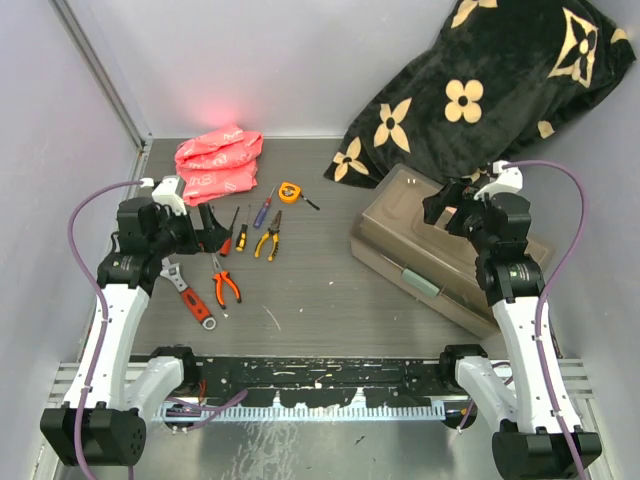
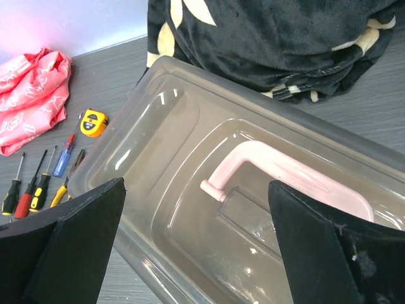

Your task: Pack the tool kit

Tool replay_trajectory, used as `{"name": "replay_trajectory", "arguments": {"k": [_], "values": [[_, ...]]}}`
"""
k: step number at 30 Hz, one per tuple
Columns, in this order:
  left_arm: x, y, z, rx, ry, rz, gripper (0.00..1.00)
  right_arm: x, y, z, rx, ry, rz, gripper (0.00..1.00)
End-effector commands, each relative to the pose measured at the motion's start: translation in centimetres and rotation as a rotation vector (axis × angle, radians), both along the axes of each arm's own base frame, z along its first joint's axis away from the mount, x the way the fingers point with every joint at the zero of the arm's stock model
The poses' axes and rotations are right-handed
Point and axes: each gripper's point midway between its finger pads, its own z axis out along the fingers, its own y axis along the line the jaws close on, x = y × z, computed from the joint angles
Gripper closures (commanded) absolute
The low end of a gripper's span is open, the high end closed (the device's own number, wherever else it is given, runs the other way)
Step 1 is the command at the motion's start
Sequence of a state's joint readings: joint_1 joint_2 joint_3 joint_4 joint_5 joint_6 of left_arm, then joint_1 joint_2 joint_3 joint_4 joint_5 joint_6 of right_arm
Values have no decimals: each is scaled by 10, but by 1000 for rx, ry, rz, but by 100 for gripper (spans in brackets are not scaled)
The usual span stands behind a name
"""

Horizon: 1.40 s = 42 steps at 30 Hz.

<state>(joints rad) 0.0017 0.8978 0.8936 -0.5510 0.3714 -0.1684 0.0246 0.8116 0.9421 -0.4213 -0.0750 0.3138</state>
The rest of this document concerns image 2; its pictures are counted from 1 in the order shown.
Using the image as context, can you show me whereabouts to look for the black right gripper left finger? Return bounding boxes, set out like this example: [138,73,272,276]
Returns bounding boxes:
[1,177,126,303]

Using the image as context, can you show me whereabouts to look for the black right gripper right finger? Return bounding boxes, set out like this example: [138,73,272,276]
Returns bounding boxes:
[268,180,404,303]

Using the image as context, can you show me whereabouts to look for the translucent brown plastic toolbox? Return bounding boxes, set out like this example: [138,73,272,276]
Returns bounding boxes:
[69,57,404,303]

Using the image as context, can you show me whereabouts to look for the red black screwdriver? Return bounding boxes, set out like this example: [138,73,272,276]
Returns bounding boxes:
[15,150,47,220]

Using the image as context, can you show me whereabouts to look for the yellow black screwdriver right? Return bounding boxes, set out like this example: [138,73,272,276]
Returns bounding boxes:
[29,146,57,212]

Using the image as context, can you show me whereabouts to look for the yellow black screwdriver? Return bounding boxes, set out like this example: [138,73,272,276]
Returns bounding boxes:
[29,146,57,212]
[1,153,25,216]

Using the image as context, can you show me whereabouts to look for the yellow black screwdriver left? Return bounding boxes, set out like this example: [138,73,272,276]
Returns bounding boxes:
[1,153,25,216]

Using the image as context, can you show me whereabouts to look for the yellow tape measure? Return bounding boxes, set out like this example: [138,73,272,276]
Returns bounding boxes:
[80,109,109,137]

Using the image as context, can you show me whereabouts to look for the pink printed cloth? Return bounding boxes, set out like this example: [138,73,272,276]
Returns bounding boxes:
[1,48,72,156]

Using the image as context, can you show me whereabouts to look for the black floral plush blanket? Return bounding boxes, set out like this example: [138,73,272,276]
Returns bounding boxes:
[146,0,404,103]

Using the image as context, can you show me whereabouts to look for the yellow handled long nose pliers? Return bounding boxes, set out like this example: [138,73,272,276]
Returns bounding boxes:
[50,149,85,208]

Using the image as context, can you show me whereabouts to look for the blue handled screwdriver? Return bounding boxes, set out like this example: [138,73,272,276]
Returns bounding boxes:
[53,112,83,177]

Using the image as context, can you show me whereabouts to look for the pink toolbox carry handle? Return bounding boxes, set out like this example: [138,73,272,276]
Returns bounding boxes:
[200,141,374,222]

